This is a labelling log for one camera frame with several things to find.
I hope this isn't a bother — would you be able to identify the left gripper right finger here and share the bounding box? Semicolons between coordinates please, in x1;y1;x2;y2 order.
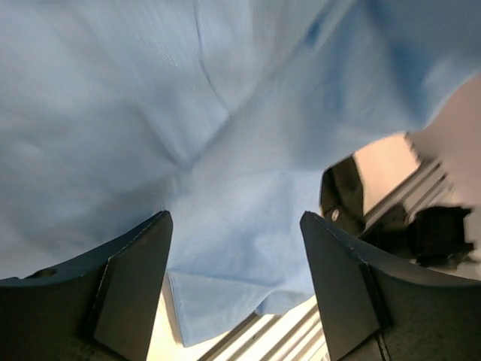
300;212;480;360

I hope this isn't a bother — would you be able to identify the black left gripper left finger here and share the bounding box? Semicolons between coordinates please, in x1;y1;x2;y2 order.
1;211;173;360

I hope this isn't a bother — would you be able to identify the light blue shirt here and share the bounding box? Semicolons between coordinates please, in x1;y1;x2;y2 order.
1;1;480;346

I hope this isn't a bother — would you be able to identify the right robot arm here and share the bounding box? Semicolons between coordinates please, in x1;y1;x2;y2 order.
407;206;474;270

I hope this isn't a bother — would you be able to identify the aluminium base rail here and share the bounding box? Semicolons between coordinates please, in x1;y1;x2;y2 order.
195;157;481;361

